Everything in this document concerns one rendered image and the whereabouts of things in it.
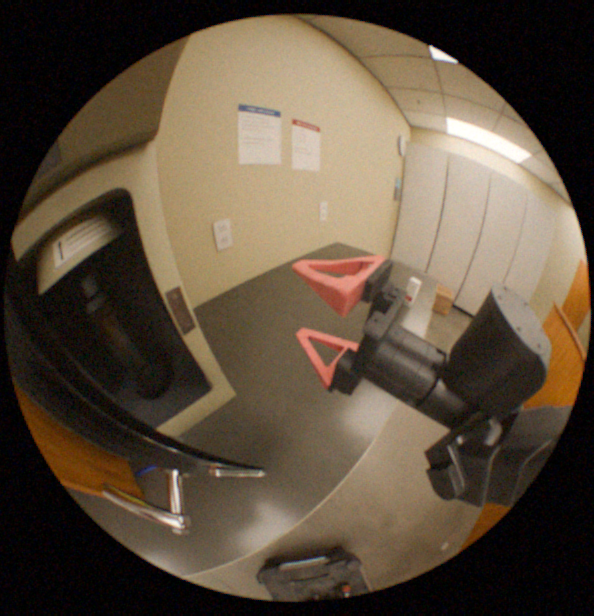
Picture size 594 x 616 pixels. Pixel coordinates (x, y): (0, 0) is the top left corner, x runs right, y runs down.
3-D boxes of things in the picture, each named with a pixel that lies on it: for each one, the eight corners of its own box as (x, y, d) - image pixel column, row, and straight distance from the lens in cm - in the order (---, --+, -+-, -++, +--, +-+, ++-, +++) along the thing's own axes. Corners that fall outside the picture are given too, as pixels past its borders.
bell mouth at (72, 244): (60, 270, 45) (51, 245, 45) (128, 227, 41) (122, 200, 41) (24, 315, 30) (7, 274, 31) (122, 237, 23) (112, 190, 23)
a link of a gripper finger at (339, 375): (317, 288, 22) (388, 325, 20) (315, 328, 27) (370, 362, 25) (275, 319, 19) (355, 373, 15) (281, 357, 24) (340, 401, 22)
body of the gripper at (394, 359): (390, 280, 17) (462, 318, 17) (365, 349, 24) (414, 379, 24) (356, 322, 12) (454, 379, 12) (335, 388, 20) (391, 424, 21)
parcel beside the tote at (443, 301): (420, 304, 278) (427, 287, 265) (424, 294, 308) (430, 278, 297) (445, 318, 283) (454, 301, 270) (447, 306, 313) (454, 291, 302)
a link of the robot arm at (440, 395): (445, 439, 21) (460, 393, 24) (496, 417, 16) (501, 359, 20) (394, 410, 19) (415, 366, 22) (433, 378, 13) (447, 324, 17)
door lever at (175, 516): (116, 452, 22) (97, 444, 21) (196, 473, 16) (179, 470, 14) (117, 500, 23) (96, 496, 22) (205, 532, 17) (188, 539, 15)
